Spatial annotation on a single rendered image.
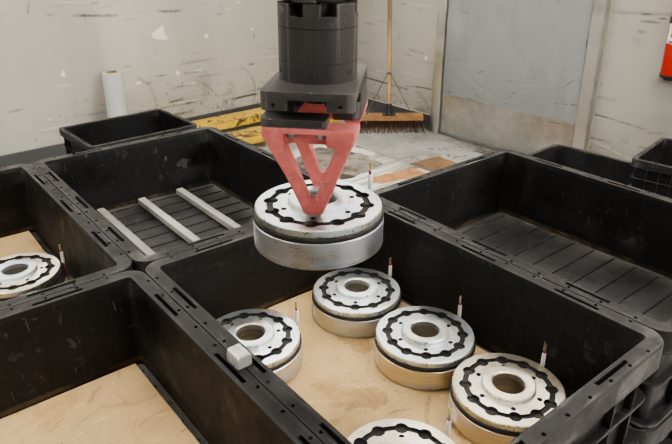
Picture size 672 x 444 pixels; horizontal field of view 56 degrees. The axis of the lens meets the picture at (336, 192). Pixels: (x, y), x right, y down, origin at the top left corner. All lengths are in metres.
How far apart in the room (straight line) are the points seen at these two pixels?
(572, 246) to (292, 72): 0.61
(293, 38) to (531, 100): 3.38
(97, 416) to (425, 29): 3.78
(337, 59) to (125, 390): 0.40
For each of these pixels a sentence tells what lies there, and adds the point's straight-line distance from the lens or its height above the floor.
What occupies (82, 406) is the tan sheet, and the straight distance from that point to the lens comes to 0.67.
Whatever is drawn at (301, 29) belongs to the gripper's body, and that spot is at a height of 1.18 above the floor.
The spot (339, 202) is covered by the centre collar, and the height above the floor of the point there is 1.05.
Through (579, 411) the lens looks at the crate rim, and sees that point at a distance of 0.50.
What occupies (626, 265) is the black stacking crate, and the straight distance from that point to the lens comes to 0.94.
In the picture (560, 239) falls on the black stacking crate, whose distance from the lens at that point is 0.98.
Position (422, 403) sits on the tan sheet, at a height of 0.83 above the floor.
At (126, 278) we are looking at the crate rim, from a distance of 0.66.
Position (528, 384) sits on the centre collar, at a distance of 0.62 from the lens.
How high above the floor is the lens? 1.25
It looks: 23 degrees down
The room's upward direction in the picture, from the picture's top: straight up
